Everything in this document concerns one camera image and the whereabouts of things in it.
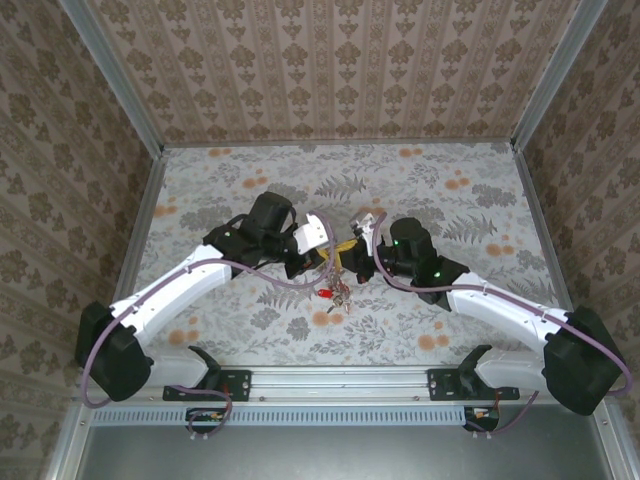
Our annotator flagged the silver keyring with tagged keys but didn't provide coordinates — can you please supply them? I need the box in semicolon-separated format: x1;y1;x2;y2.
317;272;354;316

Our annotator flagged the floral table cover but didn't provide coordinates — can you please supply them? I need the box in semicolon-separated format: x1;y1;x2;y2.
114;142;581;367

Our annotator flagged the black connector board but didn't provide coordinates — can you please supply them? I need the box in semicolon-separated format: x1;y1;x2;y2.
462;405;501;434
185;407;232;435

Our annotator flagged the grey metal sheet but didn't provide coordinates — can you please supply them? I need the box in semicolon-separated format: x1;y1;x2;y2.
74;405;617;480

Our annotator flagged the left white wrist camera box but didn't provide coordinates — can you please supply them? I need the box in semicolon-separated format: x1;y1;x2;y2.
291;211;329;252

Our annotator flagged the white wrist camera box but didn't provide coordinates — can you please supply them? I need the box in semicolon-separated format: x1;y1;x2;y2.
291;211;329;252
349;211;377;261

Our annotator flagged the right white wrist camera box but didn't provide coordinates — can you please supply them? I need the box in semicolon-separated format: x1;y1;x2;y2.
349;211;377;261

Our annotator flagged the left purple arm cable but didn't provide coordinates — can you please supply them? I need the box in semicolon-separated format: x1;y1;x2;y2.
82;211;336;445

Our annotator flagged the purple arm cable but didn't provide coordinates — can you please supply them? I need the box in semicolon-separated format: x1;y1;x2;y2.
82;211;336;445
369;211;634;437

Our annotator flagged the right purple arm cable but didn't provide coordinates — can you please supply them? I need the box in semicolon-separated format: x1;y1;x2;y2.
369;211;634;437

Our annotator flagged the aluminium mounting rail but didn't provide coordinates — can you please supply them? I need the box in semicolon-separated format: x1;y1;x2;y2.
74;364;614;403

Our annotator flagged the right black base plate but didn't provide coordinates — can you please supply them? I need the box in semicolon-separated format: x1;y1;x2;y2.
427;368;521;402

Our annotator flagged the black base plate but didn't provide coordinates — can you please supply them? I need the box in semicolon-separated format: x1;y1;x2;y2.
163;368;252;403
427;368;521;402

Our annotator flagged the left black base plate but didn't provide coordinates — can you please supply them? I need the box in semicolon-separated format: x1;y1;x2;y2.
163;368;252;403

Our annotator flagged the grey slotted cable duct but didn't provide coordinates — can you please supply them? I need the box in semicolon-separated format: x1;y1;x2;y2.
92;405;469;426

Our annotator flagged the aluminium corner post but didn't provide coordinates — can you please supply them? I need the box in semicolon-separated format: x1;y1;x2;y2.
509;0;610;152
58;0;167;157

